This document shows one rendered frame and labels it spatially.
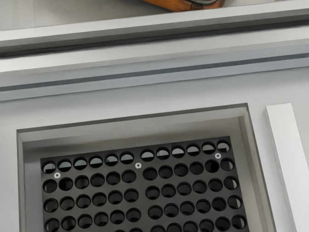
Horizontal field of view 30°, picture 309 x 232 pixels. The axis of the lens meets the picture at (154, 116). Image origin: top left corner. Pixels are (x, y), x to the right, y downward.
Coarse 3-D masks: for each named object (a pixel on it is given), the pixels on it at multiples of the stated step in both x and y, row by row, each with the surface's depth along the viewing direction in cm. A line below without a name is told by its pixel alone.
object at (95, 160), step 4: (148, 152) 58; (124, 156) 58; (128, 156) 58; (144, 156) 58; (148, 156) 58; (152, 156) 58; (80, 160) 58; (92, 160) 58; (96, 160) 58; (100, 160) 58; (108, 160) 58; (112, 160) 58; (116, 160) 58; (52, 164) 58; (60, 164) 58; (64, 164) 58; (68, 164) 58; (76, 164) 58; (80, 164) 58; (84, 164) 58; (52, 168) 58
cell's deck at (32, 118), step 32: (64, 96) 50; (96, 96) 50; (128, 96) 50; (160, 96) 50; (192, 96) 50; (224, 96) 50; (256, 96) 50; (288, 96) 50; (0, 128) 49; (32, 128) 49; (64, 128) 50; (96, 128) 51; (128, 128) 52; (256, 128) 49; (0, 160) 47; (256, 160) 49; (0, 192) 46; (0, 224) 45; (288, 224) 45
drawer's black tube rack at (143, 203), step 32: (128, 160) 55; (192, 160) 52; (224, 160) 53; (64, 192) 51; (96, 192) 51; (128, 192) 54; (160, 192) 51; (192, 192) 51; (224, 192) 51; (64, 224) 53; (96, 224) 50; (128, 224) 50; (160, 224) 50; (192, 224) 53; (224, 224) 53
